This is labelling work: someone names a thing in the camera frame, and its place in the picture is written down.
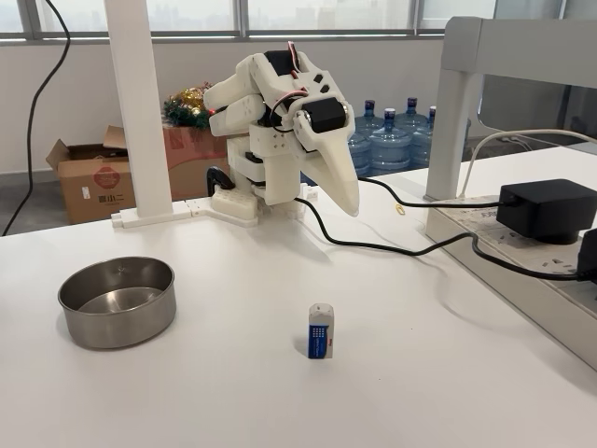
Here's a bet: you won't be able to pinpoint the small white and blue box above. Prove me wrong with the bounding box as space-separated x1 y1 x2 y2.
307 301 336 360

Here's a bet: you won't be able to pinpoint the reddish closed cardboard box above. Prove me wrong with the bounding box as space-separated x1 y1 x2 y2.
162 125 232 200

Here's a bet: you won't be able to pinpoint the open brown cardboard box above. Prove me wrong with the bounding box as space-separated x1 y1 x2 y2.
45 124 137 225

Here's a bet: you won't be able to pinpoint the round metal bowl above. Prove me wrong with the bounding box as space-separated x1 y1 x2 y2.
57 255 177 351

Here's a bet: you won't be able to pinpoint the tinsel Christmas wreath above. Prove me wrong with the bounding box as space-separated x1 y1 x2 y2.
162 81 220 132

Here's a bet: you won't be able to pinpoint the white desk shelf riser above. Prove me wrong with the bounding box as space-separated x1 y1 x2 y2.
424 16 597 202

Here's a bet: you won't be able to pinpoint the large white power strip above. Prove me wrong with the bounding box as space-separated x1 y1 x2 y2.
426 198 597 370

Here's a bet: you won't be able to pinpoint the black power adapter brick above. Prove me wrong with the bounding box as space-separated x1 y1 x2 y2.
495 178 591 245

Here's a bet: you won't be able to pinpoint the black plug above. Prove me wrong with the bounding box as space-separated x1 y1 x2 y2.
576 228 597 281

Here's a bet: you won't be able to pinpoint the red black servo wires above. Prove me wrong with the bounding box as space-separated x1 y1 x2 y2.
268 40 312 134

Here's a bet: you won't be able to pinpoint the black plug cable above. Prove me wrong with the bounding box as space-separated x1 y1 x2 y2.
292 196 584 282

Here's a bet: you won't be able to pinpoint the black curved cable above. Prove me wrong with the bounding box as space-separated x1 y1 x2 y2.
206 165 235 197

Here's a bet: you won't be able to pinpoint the black adapter cable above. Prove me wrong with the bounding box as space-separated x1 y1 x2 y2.
356 175 514 207

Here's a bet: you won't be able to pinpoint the white cable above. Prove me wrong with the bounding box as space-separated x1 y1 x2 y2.
456 129 597 200

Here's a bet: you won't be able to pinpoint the white camera post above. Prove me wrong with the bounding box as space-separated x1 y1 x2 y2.
103 0 209 230

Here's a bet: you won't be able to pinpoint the hanging black cable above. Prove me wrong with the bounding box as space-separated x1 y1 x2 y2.
1 0 72 237

